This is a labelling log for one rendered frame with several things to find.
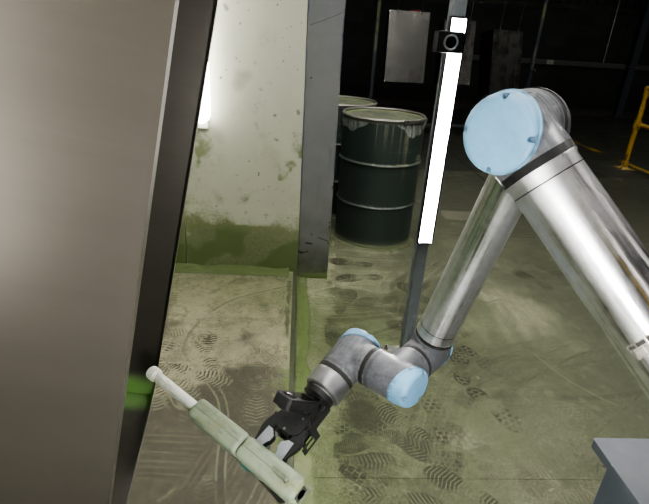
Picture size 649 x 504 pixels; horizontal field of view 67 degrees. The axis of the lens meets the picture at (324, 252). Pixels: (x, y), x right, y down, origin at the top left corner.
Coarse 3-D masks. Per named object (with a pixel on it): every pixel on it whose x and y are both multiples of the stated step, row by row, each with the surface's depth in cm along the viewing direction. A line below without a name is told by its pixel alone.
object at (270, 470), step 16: (160, 384) 111; (192, 400) 106; (192, 416) 102; (208, 416) 101; (224, 416) 100; (208, 432) 99; (224, 432) 97; (240, 432) 97; (224, 448) 97; (240, 448) 94; (256, 448) 93; (256, 464) 91; (272, 464) 90; (272, 480) 88; (304, 480) 88; (288, 496) 86; (304, 496) 89
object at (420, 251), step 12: (456, 0) 163; (456, 12) 164; (432, 120) 183; (420, 204) 196; (420, 252) 201; (420, 264) 203; (420, 276) 205; (408, 288) 211; (420, 288) 208; (408, 300) 211; (408, 312) 212; (408, 324) 215; (408, 336) 218
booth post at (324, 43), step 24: (312, 0) 234; (336, 0) 234; (312, 24) 238; (336, 24) 239; (312, 48) 243; (336, 48) 243; (312, 72) 247; (336, 72) 248; (312, 96) 252; (336, 96) 252; (312, 120) 257; (336, 120) 257; (312, 144) 262; (312, 168) 268; (312, 192) 273; (312, 216) 279; (312, 240) 285; (312, 264) 292
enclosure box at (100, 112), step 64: (0, 0) 38; (64, 0) 39; (128, 0) 40; (192, 0) 92; (0, 64) 40; (64, 64) 41; (128, 64) 42; (192, 64) 97; (0, 128) 42; (64, 128) 43; (128, 128) 44; (192, 128) 102; (0, 192) 45; (64, 192) 45; (128, 192) 46; (0, 256) 47; (64, 256) 48; (128, 256) 49; (0, 320) 50; (64, 320) 51; (128, 320) 52; (0, 384) 53; (64, 384) 54; (128, 384) 127; (0, 448) 57; (64, 448) 58; (128, 448) 112
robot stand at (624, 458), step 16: (592, 448) 100; (608, 448) 97; (624, 448) 97; (640, 448) 98; (608, 464) 94; (624, 464) 94; (640, 464) 94; (608, 480) 96; (624, 480) 90; (640, 480) 90; (608, 496) 96; (624, 496) 91; (640, 496) 87
